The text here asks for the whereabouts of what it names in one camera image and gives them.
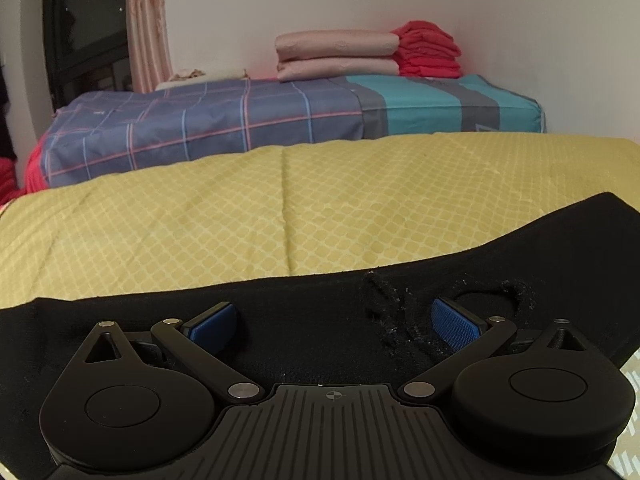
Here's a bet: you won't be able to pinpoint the black pants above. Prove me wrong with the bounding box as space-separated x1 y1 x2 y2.
1 193 639 479

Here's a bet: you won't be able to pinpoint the yellow patterned blanket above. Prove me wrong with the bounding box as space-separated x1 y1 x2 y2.
1 133 639 308

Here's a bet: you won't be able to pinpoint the beige white chevron bedsheet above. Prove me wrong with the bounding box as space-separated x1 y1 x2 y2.
608 350 640 480

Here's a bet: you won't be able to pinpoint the pink red bedsheet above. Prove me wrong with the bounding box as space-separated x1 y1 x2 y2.
0 141 49 206

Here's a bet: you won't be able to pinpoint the blue plaid teal mattress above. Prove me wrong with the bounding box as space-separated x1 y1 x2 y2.
40 75 546 188

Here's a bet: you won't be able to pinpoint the pink curtain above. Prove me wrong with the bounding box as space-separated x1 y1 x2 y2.
126 0 172 93

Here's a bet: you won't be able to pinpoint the folded red cloth stack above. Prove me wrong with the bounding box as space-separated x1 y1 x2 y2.
393 21 462 79

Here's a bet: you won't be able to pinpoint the folded pink blanket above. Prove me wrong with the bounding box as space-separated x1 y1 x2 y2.
274 29 399 82

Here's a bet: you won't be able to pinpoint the dark window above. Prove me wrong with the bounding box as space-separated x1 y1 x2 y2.
42 0 132 110

